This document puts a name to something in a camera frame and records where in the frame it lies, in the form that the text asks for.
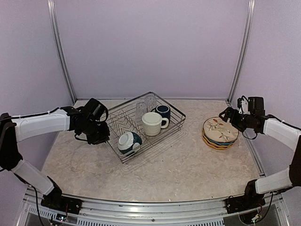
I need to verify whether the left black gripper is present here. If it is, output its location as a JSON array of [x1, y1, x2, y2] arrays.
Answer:
[[79, 120, 111, 145]]

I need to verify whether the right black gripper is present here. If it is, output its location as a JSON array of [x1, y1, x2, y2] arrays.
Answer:
[[220, 107, 254, 132]]

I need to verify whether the beige patterned plate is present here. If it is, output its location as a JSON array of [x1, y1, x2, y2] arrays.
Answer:
[[203, 117, 239, 142]]

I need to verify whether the blue dotted plate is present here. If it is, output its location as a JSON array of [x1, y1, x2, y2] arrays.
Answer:
[[203, 134, 236, 145]]

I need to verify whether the yellow dotted plate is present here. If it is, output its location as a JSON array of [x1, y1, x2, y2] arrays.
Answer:
[[203, 140, 233, 150], [202, 137, 234, 150]]

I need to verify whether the yellow dotted plate front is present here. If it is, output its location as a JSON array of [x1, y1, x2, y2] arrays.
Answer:
[[203, 140, 233, 150]]

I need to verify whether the clear drinking glass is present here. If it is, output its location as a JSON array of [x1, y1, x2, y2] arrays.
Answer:
[[144, 94, 157, 112], [135, 101, 147, 120]]

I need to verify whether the dark blue mug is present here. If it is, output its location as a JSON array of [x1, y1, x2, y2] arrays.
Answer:
[[151, 105, 171, 120]]

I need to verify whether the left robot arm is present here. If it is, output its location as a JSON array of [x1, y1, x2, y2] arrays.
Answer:
[[0, 98, 110, 210]]

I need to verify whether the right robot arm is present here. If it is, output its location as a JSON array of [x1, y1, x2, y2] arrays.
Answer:
[[219, 96, 301, 209]]

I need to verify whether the blue white bowl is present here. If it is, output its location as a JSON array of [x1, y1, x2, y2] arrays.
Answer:
[[118, 131, 143, 154]]

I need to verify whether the white ribbed mug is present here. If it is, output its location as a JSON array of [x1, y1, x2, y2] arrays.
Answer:
[[142, 112, 169, 137]]

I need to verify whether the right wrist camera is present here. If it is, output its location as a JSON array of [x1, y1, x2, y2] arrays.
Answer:
[[237, 95, 249, 114]]

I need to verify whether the metal wire dish rack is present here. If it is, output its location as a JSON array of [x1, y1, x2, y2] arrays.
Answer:
[[107, 91, 186, 163]]

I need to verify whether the left aluminium frame post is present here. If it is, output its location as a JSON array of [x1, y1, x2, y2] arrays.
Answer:
[[47, 0, 77, 104]]

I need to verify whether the aluminium frame post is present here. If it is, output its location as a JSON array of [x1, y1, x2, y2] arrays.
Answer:
[[227, 0, 256, 104], [47, 0, 77, 104]]

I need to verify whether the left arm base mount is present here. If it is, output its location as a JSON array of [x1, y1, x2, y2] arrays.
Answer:
[[41, 196, 83, 215]]

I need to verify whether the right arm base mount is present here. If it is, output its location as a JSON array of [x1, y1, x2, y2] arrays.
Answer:
[[225, 195, 266, 214]]

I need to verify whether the aluminium front rail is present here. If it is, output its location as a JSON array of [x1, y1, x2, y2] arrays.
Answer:
[[16, 189, 291, 226]]

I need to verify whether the right aluminium frame post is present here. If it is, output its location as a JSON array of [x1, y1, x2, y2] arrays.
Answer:
[[227, 0, 256, 104]]

